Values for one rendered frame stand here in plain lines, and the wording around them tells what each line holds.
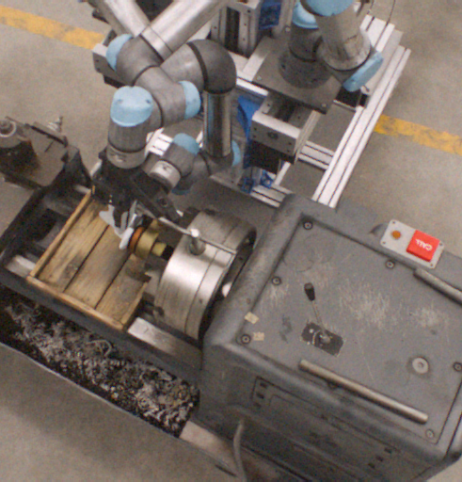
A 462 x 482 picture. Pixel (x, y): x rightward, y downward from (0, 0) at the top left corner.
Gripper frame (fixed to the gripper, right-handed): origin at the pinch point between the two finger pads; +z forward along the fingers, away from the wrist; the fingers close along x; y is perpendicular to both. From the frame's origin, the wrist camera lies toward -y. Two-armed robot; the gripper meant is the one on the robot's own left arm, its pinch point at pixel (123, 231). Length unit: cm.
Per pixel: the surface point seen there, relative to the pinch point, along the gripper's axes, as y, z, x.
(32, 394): 38, 131, -24
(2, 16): 152, 83, -159
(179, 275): -13.5, 9.5, -3.9
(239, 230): -20.3, 3.3, -19.6
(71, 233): 27, 37, -23
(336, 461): -65, 46, -4
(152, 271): -5.1, 18.3, -8.7
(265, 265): -30.4, 2.1, -11.7
